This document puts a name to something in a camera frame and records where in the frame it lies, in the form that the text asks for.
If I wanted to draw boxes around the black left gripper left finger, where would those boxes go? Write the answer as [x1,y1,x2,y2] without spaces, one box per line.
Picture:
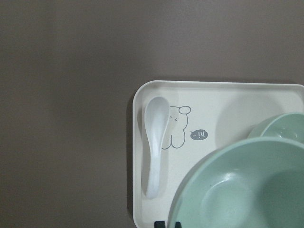
[154,222,166,228]

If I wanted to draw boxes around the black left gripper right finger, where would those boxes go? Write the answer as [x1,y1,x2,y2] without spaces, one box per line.
[175,222,181,228]

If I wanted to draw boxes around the large green bowl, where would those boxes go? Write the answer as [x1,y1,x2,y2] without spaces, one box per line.
[168,137,304,228]

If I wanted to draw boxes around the cream tray with bear drawing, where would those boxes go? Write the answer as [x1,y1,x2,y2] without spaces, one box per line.
[133,81,304,228]

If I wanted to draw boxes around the white plastic spoon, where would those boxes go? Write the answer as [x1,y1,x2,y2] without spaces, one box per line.
[144,96,170,199]

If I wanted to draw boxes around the small green bowl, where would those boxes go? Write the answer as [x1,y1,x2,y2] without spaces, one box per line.
[248,112,304,143]

